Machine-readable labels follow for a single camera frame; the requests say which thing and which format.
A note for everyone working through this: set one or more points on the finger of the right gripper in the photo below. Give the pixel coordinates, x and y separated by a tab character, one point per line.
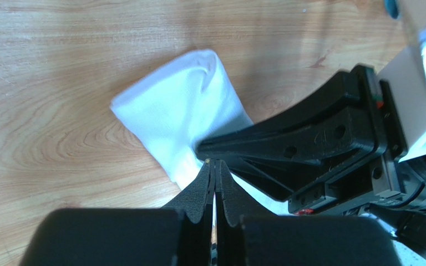
337	93
283	165

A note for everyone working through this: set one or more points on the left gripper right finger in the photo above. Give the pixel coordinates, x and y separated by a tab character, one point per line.
249	234

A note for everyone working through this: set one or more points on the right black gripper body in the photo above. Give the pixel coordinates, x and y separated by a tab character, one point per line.
376	181

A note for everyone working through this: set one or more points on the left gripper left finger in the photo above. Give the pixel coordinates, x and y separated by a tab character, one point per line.
178	233

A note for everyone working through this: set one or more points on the white cloth napkin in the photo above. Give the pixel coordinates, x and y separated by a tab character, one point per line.
175	107

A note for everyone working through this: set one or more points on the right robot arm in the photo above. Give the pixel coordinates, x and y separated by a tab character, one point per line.
408	215

